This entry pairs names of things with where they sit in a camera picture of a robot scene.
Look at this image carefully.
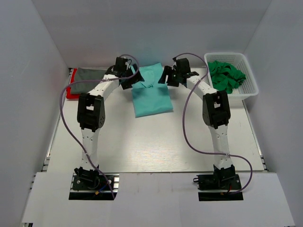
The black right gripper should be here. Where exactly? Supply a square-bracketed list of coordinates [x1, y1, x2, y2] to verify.
[159, 65, 182, 87]

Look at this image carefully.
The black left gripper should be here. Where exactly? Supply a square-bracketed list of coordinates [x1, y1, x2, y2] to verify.
[121, 63, 143, 89]

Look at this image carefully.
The teal t shirt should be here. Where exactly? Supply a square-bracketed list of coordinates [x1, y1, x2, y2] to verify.
[132, 63, 173, 118]

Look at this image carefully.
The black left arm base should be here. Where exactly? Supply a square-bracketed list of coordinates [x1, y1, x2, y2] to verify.
[69, 167, 119, 201]

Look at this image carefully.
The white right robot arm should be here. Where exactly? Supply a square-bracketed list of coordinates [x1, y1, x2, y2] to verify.
[158, 57, 234, 171]

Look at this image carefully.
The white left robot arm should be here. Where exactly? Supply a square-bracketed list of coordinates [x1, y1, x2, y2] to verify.
[77, 55, 144, 170]

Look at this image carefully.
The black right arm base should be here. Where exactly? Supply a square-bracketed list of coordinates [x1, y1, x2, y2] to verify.
[193, 165, 244, 201]

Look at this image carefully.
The folded grey t shirt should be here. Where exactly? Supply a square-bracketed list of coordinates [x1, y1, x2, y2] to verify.
[70, 68, 106, 95]

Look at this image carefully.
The crumpled green t shirt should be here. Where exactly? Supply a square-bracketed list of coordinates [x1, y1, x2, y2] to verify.
[208, 61, 246, 94]

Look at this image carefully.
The folded red t shirt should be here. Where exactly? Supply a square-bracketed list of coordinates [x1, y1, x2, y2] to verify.
[66, 68, 80, 100]

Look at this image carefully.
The white plastic basket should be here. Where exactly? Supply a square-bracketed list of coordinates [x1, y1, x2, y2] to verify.
[204, 52, 258, 105]

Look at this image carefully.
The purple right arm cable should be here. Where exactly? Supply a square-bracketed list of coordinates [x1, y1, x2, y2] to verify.
[172, 52, 253, 195]

